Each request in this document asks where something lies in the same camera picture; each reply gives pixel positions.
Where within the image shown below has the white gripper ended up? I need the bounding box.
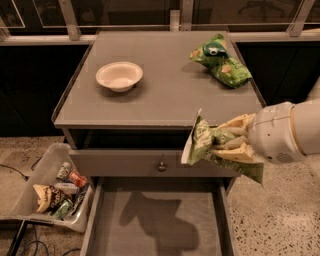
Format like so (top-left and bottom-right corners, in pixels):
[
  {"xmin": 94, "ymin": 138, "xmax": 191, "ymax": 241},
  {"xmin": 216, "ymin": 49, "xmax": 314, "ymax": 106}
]
[{"xmin": 211, "ymin": 102, "xmax": 305, "ymax": 164}]

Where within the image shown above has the green jalapeno chip bag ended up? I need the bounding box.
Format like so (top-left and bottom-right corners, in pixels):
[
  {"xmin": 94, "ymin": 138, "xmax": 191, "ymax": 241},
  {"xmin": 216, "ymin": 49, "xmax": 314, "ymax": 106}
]
[{"xmin": 181, "ymin": 111, "xmax": 264, "ymax": 184}]

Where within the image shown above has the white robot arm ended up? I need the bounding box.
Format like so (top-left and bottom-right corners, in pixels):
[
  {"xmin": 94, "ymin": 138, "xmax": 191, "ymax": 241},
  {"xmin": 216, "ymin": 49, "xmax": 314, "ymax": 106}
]
[{"xmin": 212, "ymin": 98, "xmax": 320, "ymax": 164}]

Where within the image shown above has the green snack bag with clip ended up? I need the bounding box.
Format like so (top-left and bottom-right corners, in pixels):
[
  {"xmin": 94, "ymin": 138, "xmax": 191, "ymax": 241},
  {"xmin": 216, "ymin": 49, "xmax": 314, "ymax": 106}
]
[{"xmin": 189, "ymin": 34, "xmax": 252, "ymax": 88}]

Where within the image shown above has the round metal drawer knob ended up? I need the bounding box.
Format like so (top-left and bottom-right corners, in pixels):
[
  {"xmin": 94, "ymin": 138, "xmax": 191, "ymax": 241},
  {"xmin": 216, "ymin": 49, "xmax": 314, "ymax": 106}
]
[{"xmin": 158, "ymin": 162, "xmax": 167, "ymax": 172}]

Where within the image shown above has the grey top drawer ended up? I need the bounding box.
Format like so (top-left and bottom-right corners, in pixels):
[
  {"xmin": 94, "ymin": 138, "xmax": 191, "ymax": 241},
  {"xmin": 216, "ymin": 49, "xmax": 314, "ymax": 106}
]
[{"xmin": 68, "ymin": 148, "xmax": 253, "ymax": 178}]

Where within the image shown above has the grey drawer cabinet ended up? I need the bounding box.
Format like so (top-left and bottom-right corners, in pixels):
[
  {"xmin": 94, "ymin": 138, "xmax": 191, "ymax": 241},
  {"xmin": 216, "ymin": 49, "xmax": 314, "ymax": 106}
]
[{"xmin": 50, "ymin": 30, "xmax": 275, "ymax": 256}]

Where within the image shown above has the grey open middle drawer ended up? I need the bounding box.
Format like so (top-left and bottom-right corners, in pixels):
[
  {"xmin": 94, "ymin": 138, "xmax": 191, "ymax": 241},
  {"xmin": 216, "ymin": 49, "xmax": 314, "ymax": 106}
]
[{"xmin": 80, "ymin": 177, "xmax": 239, "ymax": 256}]

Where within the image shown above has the brown snack bag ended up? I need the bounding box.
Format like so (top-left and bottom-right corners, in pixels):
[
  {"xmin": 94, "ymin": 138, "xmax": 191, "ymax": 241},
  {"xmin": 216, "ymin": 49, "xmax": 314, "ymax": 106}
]
[{"xmin": 33, "ymin": 184, "xmax": 68, "ymax": 213}]

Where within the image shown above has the white paper bowl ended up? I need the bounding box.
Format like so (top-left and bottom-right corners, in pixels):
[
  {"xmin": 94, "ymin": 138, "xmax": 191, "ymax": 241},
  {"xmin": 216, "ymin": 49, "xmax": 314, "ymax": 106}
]
[{"xmin": 96, "ymin": 62, "xmax": 143, "ymax": 92}]

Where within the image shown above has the red soda can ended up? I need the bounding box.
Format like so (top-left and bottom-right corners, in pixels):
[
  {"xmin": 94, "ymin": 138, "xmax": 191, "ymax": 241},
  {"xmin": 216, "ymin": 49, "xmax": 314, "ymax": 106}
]
[{"xmin": 69, "ymin": 169, "xmax": 88, "ymax": 188}]

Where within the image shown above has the dark snack packet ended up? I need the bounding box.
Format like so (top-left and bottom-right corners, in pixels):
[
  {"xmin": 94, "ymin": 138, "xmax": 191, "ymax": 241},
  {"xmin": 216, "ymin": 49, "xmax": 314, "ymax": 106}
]
[{"xmin": 71, "ymin": 184, "xmax": 89, "ymax": 215}]

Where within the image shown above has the green soda can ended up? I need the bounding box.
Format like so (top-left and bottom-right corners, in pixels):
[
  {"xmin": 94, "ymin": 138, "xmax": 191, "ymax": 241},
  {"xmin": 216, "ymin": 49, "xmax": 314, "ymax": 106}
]
[{"xmin": 56, "ymin": 162, "xmax": 72, "ymax": 181}]

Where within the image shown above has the clear plastic bottle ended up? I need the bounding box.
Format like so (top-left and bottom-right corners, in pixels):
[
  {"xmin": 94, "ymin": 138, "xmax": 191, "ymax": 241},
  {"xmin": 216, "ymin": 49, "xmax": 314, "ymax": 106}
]
[{"xmin": 54, "ymin": 182, "xmax": 79, "ymax": 195}]

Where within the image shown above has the clear plastic storage bin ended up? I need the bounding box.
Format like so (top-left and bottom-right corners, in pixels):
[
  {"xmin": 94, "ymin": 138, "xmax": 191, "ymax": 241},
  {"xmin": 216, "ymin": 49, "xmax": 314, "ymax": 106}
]
[{"xmin": 12, "ymin": 143, "xmax": 93, "ymax": 232}]

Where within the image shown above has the green can in bin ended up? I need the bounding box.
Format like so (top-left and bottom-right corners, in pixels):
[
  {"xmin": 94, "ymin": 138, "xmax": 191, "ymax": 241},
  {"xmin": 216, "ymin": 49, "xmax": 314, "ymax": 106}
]
[{"xmin": 53, "ymin": 199, "xmax": 73, "ymax": 220}]

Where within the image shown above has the black floor cable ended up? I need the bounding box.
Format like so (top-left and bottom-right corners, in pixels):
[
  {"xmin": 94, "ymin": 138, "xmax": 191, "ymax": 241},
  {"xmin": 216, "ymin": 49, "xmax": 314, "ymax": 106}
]
[{"xmin": 0, "ymin": 156, "xmax": 43, "ymax": 182}]

